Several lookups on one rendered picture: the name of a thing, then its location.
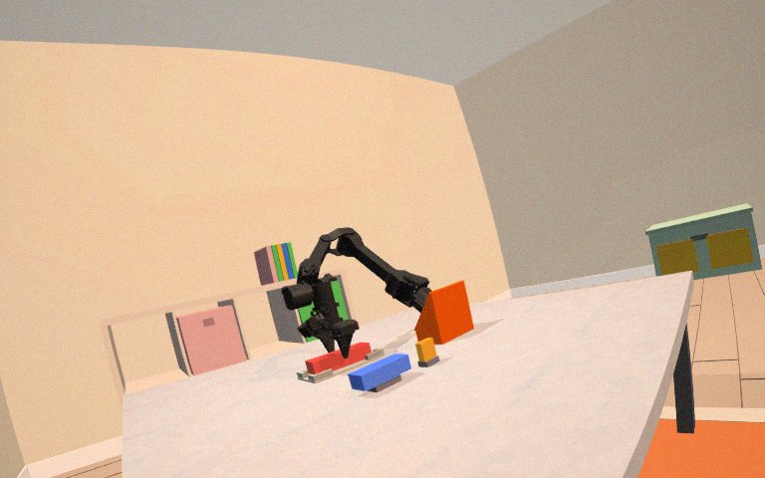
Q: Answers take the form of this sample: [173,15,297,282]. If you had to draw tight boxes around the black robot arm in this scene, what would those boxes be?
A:
[282,227,432,338]

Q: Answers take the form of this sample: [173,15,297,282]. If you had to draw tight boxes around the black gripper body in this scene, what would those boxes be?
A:
[312,300,360,336]

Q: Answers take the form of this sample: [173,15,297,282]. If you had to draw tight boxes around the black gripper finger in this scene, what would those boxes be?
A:
[313,330,335,353]
[331,331,355,359]

